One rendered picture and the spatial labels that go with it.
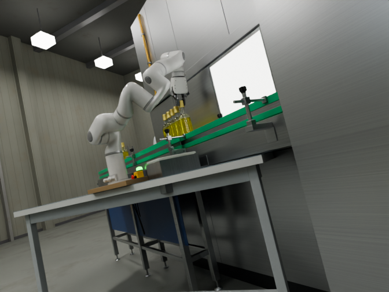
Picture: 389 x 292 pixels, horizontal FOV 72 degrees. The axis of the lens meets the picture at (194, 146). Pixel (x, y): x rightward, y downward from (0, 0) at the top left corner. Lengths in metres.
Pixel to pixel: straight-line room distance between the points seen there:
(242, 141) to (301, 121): 0.44
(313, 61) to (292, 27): 0.12
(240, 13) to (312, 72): 0.82
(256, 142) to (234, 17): 0.71
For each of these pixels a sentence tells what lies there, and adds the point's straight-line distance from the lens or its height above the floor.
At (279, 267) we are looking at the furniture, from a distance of 1.22.
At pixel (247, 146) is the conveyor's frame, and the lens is 1.18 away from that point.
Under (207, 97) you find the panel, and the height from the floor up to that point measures 1.15.
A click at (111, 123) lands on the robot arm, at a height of 1.07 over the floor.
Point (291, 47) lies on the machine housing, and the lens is 0.83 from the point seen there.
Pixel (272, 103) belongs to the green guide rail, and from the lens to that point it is 1.10.
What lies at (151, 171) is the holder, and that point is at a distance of 1.37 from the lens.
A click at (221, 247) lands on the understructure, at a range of 1.91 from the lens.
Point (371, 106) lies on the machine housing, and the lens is 0.72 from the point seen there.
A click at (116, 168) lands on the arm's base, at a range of 1.49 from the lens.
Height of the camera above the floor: 0.75
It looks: 5 degrees up
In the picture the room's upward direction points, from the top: 13 degrees counter-clockwise
